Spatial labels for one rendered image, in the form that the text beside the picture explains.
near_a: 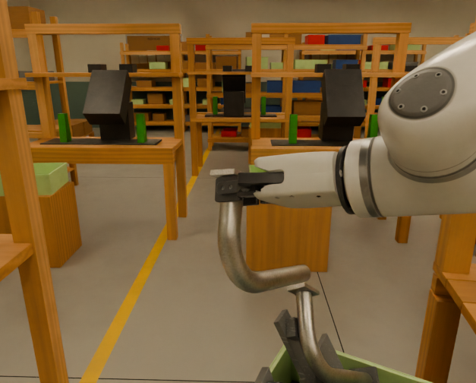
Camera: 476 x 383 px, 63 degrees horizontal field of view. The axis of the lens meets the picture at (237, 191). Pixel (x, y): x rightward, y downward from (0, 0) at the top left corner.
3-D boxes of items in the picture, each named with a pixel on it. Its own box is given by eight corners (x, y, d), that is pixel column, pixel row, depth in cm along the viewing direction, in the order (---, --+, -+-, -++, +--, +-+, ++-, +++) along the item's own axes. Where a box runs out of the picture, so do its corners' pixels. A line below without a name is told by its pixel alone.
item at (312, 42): (357, 151, 775) (369, 31, 708) (207, 150, 784) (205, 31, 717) (351, 146, 827) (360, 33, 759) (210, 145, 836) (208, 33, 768)
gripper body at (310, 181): (374, 156, 46) (291, 167, 53) (342, 131, 38) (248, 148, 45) (376, 219, 45) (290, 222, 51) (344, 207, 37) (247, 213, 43)
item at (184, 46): (241, 132, 1011) (241, 41, 944) (126, 131, 1020) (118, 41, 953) (241, 129, 1063) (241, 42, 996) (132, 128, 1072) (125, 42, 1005)
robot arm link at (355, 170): (391, 149, 45) (365, 153, 46) (367, 126, 38) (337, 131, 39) (394, 221, 43) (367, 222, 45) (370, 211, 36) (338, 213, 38)
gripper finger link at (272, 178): (313, 175, 43) (289, 184, 48) (248, 166, 40) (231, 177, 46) (313, 185, 43) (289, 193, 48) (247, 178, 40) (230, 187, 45)
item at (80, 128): (76, 146, 827) (73, 125, 814) (37, 146, 826) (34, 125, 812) (94, 137, 942) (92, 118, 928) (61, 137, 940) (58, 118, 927)
